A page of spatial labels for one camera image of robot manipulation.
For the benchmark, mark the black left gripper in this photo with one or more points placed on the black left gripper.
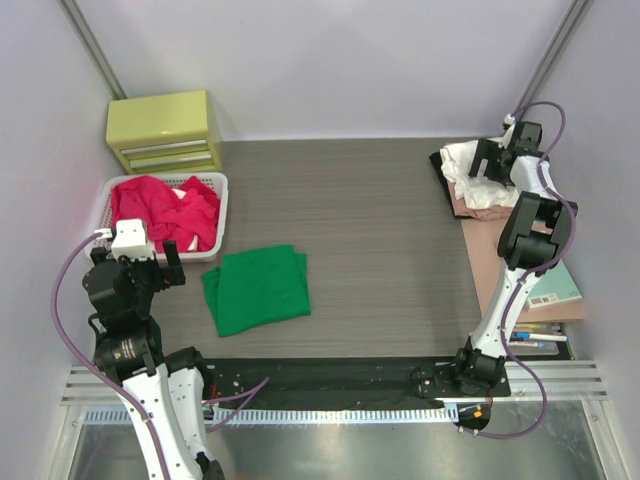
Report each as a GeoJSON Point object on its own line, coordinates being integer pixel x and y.
{"type": "Point", "coordinates": [164, 276]}

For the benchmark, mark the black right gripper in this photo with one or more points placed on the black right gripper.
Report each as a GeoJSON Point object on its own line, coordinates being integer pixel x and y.
{"type": "Point", "coordinates": [487, 150]}

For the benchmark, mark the white t shirt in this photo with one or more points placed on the white t shirt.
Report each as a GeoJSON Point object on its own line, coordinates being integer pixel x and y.
{"type": "Point", "coordinates": [456, 161]}

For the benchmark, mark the black t shirt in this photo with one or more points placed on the black t shirt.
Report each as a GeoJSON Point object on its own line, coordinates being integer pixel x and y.
{"type": "Point", "coordinates": [436, 162]}

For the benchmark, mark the white plastic laundry basket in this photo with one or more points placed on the white plastic laundry basket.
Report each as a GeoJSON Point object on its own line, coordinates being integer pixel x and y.
{"type": "Point", "coordinates": [102, 214]}

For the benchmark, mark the green t shirt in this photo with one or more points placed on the green t shirt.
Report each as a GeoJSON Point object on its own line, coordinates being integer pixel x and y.
{"type": "Point", "coordinates": [257, 287]}

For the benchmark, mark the pink t shirt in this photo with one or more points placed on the pink t shirt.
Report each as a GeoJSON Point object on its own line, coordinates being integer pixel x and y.
{"type": "Point", "coordinates": [480, 212]}

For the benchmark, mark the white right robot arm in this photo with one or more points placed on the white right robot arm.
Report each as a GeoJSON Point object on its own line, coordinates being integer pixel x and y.
{"type": "Point", "coordinates": [536, 235]}

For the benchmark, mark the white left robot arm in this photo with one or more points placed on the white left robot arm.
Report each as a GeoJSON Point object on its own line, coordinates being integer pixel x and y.
{"type": "Point", "coordinates": [161, 393]}

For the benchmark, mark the red t shirt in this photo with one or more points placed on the red t shirt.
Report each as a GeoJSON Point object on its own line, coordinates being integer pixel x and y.
{"type": "Point", "coordinates": [167, 217]}

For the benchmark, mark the pink desk mat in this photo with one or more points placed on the pink desk mat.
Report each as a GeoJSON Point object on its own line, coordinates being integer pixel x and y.
{"type": "Point", "coordinates": [481, 239]}

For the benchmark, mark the yellow green drawer cabinet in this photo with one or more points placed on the yellow green drawer cabinet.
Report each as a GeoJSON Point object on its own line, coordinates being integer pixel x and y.
{"type": "Point", "coordinates": [165, 133]}

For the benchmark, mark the teal paperback book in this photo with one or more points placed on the teal paperback book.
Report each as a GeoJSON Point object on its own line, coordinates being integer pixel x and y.
{"type": "Point", "coordinates": [555, 287]}

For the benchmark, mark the white marker pen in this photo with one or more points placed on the white marker pen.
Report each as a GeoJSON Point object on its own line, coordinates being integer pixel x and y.
{"type": "Point", "coordinates": [536, 340]}

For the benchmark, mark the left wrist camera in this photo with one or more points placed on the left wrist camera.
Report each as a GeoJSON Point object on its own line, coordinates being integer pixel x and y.
{"type": "Point", "coordinates": [128, 238]}

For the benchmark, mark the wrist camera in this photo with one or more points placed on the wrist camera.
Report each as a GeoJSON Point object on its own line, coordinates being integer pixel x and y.
{"type": "Point", "coordinates": [128, 238]}
{"type": "Point", "coordinates": [509, 123]}

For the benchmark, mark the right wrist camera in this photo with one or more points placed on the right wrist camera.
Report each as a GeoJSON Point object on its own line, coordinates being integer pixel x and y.
{"type": "Point", "coordinates": [509, 123]}

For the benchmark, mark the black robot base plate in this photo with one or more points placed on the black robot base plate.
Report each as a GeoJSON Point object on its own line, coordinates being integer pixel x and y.
{"type": "Point", "coordinates": [429, 377]}

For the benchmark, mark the aluminium slotted rail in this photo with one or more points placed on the aluminium slotted rail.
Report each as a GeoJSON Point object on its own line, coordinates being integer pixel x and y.
{"type": "Point", "coordinates": [113, 415]}

